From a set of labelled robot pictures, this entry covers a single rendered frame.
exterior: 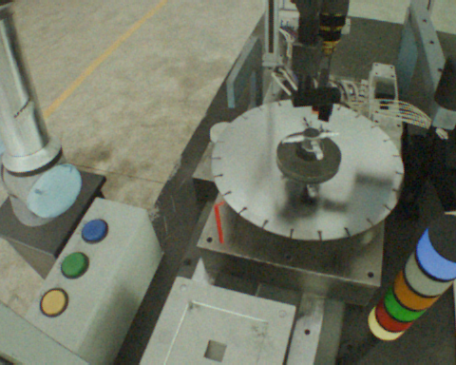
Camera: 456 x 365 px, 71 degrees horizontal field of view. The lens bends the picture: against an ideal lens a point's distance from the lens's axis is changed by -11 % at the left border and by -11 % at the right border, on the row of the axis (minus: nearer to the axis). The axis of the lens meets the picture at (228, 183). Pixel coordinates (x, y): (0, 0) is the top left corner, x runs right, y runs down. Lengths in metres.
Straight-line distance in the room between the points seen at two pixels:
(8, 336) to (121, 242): 0.33
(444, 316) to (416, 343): 0.08
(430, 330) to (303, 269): 0.28
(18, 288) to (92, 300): 1.30
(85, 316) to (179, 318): 0.14
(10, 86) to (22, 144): 0.11
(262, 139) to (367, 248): 0.27
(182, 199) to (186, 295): 0.34
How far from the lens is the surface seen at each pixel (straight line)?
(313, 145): 0.57
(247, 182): 0.57
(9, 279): 1.91
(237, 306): 0.52
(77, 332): 0.57
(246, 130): 0.66
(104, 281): 0.58
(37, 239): 0.90
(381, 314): 0.41
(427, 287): 0.33
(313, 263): 0.61
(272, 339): 0.50
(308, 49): 0.56
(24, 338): 0.34
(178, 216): 0.80
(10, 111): 0.63
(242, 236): 0.63
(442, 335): 0.74
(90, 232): 0.63
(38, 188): 0.67
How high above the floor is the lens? 1.38
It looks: 49 degrees down
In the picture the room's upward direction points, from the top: 6 degrees counter-clockwise
